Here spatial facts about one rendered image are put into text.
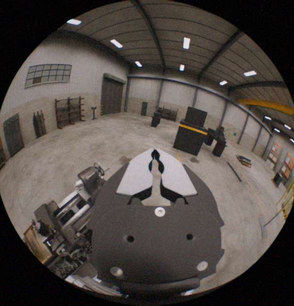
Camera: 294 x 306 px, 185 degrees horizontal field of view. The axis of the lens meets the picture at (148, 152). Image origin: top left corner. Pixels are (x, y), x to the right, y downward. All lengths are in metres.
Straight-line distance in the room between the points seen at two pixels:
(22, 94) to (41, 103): 1.78
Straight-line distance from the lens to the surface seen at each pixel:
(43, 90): 7.59
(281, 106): 11.25
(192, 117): 4.18
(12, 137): 6.73
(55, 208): 1.01
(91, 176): 0.74
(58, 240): 0.85
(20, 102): 7.37
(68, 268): 1.31
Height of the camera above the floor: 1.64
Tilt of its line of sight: 30 degrees down
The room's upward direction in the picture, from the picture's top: 10 degrees clockwise
